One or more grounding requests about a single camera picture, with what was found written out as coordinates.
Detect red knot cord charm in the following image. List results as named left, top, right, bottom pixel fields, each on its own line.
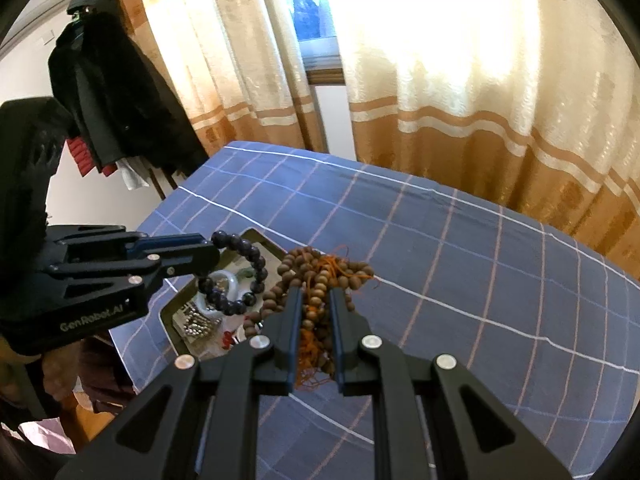
left=221, top=330, right=239, bottom=351

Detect white jade bangle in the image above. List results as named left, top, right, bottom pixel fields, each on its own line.
left=194, top=270, right=248, bottom=322

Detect white pearl necklace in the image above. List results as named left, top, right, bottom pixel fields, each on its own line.
left=179, top=301, right=224, bottom=344

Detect dark purple bead bracelet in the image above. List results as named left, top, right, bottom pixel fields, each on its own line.
left=195, top=230, right=269, bottom=317

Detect brown wooden bead mala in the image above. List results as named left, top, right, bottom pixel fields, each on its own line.
left=243, top=246, right=374, bottom=390

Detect person's left hand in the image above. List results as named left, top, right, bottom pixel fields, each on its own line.
left=0, top=337, right=43, bottom=405

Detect wooden clothes rack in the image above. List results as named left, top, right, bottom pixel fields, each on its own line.
left=148, top=167, right=186, bottom=200

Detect pink metal tin box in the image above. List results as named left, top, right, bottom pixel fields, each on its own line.
left=160, top=229, right=285, bottom=361

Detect dark hanging clothes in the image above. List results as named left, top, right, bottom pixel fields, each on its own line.
left=48, top=0, right=208, bottom=176

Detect blue checked tablecloth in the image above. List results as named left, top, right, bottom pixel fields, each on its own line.
left=138, top=142, right=639, bottom=479

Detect left beige orange curtain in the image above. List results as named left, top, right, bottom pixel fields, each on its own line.
left=120, top=0, right=326, bottom=154

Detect beige orange curtain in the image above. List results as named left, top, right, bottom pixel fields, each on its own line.
left=329, top=0, right=639, bottom=274
left=120, top=0, right=326, bottom=154

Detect window with wooden sill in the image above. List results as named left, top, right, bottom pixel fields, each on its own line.
left=286, top=0, right=345, bottom=86

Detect right beige orange curtain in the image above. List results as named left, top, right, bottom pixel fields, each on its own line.
left=329, top=0, right=639, bottom=274

